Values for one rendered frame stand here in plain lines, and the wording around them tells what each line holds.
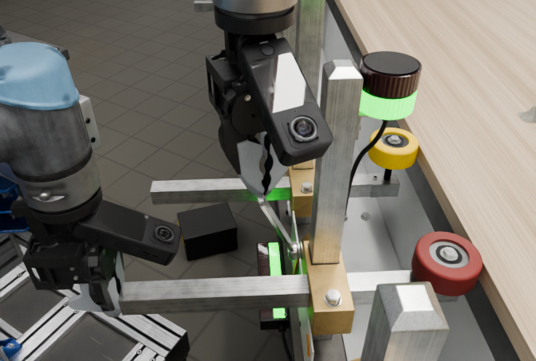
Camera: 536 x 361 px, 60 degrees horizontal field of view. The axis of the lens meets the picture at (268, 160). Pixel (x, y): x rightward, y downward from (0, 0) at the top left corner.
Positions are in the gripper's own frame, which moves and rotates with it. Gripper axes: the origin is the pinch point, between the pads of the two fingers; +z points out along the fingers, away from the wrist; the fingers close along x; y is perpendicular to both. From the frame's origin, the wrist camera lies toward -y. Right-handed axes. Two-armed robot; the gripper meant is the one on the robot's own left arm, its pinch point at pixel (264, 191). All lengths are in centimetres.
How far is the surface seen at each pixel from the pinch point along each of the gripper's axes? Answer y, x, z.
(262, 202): -1.4, 0.8, 0.1
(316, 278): -3.4, -5.6, 13.7
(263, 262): 15.0, -5.9, 30.6
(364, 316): 2.8, -20.3, 38.8
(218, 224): 84, -17, 89
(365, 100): -2.4, -10.0, -10.5
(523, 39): 39, -85, 11
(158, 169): 142, -5, 101
